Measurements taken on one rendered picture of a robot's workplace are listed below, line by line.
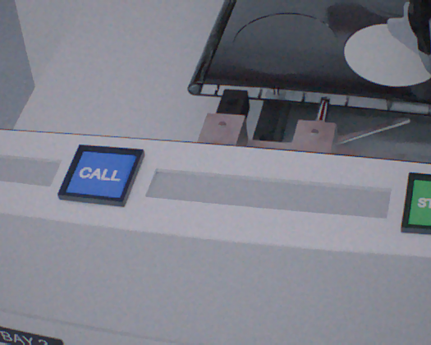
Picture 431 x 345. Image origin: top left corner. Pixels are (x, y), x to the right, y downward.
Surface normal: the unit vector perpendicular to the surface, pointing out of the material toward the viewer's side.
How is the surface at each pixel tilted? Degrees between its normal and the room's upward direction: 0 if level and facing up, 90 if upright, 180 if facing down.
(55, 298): 90
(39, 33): 90
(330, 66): 0
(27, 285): 90
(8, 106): 0
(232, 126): 0
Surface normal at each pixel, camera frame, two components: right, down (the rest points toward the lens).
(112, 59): -0.11, -0.71
